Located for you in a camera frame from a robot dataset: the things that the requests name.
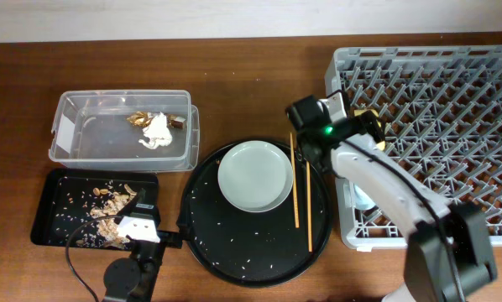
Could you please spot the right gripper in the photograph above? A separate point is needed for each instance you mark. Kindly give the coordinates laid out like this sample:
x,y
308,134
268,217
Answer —
x,y
366,126

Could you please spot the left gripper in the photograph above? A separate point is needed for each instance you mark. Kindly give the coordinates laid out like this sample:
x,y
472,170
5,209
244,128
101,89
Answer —
x,y
174,240

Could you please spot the food scraps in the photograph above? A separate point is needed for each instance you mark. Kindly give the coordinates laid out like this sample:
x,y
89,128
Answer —
x,y
108,209

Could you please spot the white tissue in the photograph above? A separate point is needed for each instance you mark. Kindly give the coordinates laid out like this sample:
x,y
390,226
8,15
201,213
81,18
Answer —
x,y
157,133

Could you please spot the wooden chopstick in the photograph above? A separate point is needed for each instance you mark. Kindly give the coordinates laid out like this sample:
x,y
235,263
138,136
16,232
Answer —
x,y
294,185
308,207

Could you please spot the blue cup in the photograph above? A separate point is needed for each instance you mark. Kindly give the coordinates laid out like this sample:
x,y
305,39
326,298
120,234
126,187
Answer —
x,y
362,201

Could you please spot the grey plate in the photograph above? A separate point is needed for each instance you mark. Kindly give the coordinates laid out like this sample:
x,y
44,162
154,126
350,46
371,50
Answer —
x,y
255,176

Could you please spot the gold foil wrapper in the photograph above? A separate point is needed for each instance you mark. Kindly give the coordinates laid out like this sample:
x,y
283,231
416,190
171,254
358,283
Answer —
x,y
143,119

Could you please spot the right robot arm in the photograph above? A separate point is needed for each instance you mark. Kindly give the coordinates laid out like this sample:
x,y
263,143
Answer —
x,y
449,255

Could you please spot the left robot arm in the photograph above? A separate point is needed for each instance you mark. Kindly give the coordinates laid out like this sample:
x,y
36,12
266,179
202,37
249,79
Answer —
x,y
133,278

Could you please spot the grey dishwasher rack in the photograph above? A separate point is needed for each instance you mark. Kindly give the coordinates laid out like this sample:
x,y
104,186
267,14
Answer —
x,y
442,114

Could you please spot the black rectangular tray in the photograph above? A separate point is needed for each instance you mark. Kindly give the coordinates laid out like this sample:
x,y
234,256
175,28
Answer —
x,y
61,181

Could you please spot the clear plastic bin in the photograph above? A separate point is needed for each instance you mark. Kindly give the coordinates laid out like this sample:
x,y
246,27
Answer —
x,y
91,131

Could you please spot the round black serving tray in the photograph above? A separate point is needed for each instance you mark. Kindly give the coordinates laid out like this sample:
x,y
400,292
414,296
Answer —
x,y
254,249

